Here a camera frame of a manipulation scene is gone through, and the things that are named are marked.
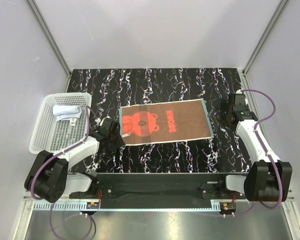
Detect white terry towel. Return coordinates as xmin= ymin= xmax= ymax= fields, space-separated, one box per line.
xmin=52 ymin=105 xmax=82 ymax=126

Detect brown towel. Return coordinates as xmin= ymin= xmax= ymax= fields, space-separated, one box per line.
xmin=119 ymin=99 xmax=214 ymax=146

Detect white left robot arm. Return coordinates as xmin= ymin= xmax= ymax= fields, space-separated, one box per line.
xmin=24 ymin=117 xmax=125 ymax=203

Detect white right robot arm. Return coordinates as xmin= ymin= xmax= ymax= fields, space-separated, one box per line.
xmin=208 ymin=93 xmax=293 ymax=205

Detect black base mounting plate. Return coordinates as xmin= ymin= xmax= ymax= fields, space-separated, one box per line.
xmin=69 ymin=173 xmax=245 ymax=211

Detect white plastic basket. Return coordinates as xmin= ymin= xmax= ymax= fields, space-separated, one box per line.
xmin=28 ymin=92 xmax=92 ymax=154

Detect white slotted cable duct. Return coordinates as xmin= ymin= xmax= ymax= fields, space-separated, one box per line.
xmin=34 ymin=201 xmax=100 ymax=212

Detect aluminium front rail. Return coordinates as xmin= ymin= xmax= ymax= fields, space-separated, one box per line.
xmin=22 ymin=181 xmax=295 ymax=201

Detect right aluminium corner post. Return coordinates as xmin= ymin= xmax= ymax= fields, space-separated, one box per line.
xmin=242 ymin=0 xmax=290 ymax=76

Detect aluminium corner post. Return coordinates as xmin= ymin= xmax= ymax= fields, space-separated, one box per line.
xmin=242 ymin=0 xmax=290 ymax=76
xmin=25 ymin=0 xmax=72 ymax=78

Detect left aluminium corner post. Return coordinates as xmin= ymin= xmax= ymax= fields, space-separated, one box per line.
xmin=25 ymin=0 xmax=72 ymax=78

